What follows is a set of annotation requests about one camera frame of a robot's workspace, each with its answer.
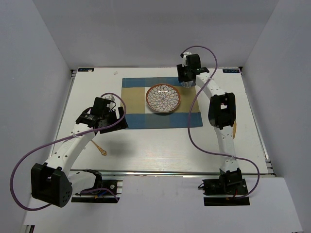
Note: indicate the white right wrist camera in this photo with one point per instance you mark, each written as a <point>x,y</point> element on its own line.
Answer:
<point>184,58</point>

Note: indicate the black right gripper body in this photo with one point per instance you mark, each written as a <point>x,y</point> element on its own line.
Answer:
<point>189,67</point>

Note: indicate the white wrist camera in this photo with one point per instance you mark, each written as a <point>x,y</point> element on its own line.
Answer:
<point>184,58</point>
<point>109,97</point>

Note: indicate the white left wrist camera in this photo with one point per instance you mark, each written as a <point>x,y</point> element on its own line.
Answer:
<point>109,97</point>

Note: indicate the floral patterned ceramic plate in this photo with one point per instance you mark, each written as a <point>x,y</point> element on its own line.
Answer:
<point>162,98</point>

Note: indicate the gold knife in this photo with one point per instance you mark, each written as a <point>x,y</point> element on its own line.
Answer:
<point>234,129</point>

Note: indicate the clear drinking glass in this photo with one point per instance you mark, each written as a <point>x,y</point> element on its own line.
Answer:
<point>188,84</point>

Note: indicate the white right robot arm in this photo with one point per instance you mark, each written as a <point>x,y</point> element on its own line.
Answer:
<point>221,114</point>

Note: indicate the blue label sticker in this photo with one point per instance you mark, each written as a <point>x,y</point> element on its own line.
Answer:
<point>84,69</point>
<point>231,71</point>

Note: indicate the blue label sticker left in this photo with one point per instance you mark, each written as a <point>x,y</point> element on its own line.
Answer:
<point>84,69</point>

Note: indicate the blue label sticker right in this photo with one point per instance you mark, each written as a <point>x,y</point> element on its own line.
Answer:
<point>231,71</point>

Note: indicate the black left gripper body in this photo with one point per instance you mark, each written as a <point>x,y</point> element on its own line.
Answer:
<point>110,117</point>

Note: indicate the gold fork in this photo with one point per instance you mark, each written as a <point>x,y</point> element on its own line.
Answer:
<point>103,152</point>

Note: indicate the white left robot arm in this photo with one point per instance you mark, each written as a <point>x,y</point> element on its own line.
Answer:
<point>52,181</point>

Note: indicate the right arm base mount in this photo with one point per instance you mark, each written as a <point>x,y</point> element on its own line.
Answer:
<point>214,194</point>

